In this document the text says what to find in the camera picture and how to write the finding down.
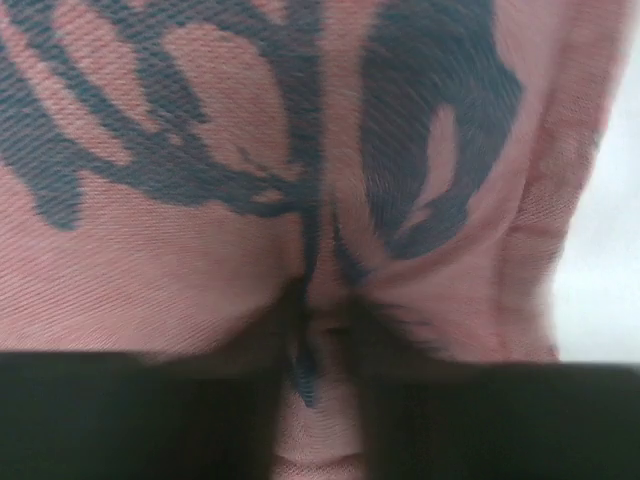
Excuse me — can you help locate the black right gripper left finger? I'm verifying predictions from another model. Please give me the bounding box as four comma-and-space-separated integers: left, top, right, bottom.
1, 352, 283, 479

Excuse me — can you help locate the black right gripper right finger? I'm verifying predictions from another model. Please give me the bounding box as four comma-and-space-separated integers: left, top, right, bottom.
350, 360, 639, 479

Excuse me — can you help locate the pink printed pillowcase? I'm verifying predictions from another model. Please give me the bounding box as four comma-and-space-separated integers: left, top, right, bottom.
1, 1, 634, 479

